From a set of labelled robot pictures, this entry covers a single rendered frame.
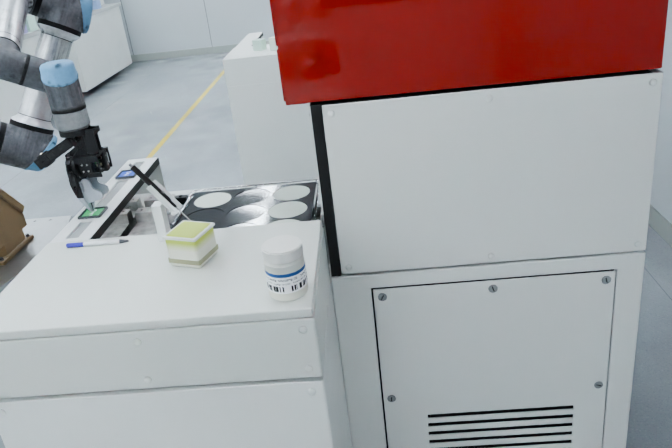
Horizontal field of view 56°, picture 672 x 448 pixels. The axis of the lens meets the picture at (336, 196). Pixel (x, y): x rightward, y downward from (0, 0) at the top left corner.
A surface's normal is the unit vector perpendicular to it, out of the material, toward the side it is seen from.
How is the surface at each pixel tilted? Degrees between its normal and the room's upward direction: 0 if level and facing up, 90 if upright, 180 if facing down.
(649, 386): 0
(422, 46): 90
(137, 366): 90
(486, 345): 90
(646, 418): 0
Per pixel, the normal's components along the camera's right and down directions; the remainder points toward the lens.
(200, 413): -0.03, 0.40
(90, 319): -0.11, -0.91
